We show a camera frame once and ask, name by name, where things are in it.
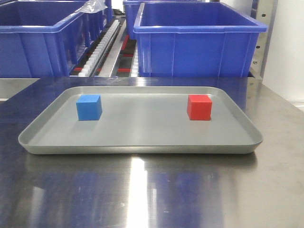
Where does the metal shelf upright post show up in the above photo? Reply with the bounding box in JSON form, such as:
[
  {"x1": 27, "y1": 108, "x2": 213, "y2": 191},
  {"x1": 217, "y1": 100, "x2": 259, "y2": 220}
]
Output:
[{"x1": 251, "y1": 0, "x2": 279, "y2": 80}]

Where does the blue bin rear left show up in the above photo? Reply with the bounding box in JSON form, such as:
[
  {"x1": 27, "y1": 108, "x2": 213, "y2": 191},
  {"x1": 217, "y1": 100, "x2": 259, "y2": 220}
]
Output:
[{"x1": 0, "y1": 0, "x2": 113, "y2": 24}]

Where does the blue bin front left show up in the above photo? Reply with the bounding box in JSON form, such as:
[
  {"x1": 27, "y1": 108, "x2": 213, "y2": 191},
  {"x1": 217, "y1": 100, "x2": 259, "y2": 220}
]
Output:
[{"x1": 0, "y1": 0, "x2": 104, "y2": 78}]

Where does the blue bin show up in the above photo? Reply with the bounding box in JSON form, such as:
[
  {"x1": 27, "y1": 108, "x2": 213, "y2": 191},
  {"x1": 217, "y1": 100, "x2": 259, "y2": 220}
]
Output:
[
  {"x1": 0, "y1": 0, "x2": 113, "y2": 24},
  {"x1": 133, "y1": 1, "x2": 267, "y2": 77},
  {"x1": 0, "y1": 0, "x2": 104, "y2": 78},
  {"x1": 123, "y1": 0, "x2": 187, "y2": 40}
]

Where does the grey metal tray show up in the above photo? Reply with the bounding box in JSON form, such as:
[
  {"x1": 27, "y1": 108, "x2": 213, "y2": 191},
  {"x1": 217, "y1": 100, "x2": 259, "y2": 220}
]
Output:
[{"x1": 18, "y1": 86, "x2": 263, "y2": 155}]

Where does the red cube block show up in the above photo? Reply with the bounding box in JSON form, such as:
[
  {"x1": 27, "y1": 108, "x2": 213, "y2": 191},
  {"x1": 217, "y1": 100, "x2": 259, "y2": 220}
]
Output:
[{"x1": 187, "y1": 95, "x2": 212, "y2": 121}]

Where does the blue bin front right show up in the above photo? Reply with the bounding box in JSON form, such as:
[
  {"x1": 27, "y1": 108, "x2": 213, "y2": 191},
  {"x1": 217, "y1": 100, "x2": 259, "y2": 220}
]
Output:
[{"x1": 133, "y1": 1, "x2": 267, "y2": 77}]

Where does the white roller conveyor rail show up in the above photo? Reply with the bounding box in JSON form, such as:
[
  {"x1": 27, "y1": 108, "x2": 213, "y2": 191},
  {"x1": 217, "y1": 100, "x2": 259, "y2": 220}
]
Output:
[{"x1": 78, "y1": 20, "x2": 120, "y2": 77}]

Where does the blue bin rear right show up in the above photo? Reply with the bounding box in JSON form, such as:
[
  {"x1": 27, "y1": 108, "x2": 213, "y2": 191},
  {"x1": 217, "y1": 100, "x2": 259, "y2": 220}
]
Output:
[{"x1": 123, "y1": 0, "x2": 187, "y2": 40}]

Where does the blue cube block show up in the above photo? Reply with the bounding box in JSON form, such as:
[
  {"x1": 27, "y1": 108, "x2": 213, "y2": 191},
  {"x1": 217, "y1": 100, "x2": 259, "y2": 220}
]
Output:
[{"x1": 76, "y1": 95, "x2": 102, "y2": 121}]

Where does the clear plastic bag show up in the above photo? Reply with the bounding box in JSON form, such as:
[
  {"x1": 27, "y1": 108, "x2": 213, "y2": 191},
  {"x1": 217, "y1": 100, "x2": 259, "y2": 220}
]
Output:
[{"x1": 78, "y1": 0, "x2": 107, "y2": 14}]

